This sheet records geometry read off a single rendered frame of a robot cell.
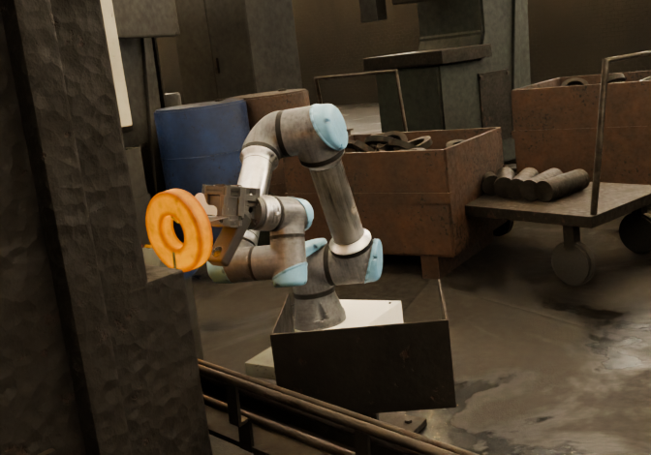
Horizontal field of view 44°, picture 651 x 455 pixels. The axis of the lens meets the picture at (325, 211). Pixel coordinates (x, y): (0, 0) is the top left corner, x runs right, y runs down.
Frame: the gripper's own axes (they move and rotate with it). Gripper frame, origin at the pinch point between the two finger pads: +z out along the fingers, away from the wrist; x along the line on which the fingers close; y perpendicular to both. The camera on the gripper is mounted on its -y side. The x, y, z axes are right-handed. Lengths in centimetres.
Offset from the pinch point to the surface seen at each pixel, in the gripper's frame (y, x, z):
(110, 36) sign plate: 23, 37, 42
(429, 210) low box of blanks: 5, -84, -219
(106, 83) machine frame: 17, 38, 43
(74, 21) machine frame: 23, 38, 48
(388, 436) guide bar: -20, 68, 26
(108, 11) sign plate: 26, 37, 43
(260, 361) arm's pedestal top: -40, -37, -63
